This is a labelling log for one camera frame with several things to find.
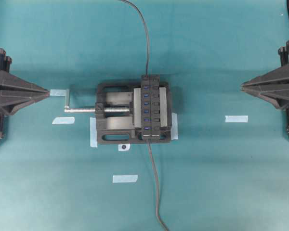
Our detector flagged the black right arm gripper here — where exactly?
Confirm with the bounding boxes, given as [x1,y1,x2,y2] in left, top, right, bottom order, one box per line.
[241,40,289,110]

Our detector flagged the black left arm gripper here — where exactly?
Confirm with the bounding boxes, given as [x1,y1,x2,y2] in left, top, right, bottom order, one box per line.
[0,49,50,141]

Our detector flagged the grey USB cable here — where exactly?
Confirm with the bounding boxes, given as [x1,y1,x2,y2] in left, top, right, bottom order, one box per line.
[119,0,150,76]

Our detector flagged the black multiport USB hub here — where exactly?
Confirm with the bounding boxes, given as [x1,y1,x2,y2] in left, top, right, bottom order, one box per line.
[141,75,160,140]

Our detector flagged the blue tape strip left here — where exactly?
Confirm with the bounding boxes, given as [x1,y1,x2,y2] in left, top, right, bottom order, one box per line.
[52,116,75,125]

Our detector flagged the blue tape strip right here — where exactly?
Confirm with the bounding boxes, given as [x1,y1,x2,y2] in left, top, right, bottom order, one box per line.
[225,115,249,123]

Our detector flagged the blue tape on vise left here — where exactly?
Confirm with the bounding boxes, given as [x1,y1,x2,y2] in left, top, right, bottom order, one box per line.
[90,117,98,148]

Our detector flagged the blue tape on vise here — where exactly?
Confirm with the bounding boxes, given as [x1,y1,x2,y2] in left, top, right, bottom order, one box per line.
[171,113,179,140]
[90,117,98,148]

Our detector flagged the black bench vise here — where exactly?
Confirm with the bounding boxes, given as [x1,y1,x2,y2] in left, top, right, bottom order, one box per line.
[95,80,172,144]

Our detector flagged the blue tape on vise right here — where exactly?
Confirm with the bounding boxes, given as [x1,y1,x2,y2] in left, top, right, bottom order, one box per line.
[171,113,179,140]

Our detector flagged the white sticker with black dot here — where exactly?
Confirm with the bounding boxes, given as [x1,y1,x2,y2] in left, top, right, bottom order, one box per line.
[118,144,131,152]

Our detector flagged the blue tape strip bottom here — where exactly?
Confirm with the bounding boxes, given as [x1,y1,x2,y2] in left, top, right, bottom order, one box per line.
[112,175,138,183]

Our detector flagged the blue tape strip near handle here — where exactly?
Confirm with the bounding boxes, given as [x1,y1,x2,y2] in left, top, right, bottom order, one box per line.
[50,89,66,97]

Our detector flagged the silver vise crank handle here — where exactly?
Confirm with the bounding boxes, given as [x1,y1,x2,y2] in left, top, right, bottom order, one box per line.
[64,89,130,113]

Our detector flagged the grey hub power cable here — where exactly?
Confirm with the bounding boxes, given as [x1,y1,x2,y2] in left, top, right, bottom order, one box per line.
[146,139,170,231]

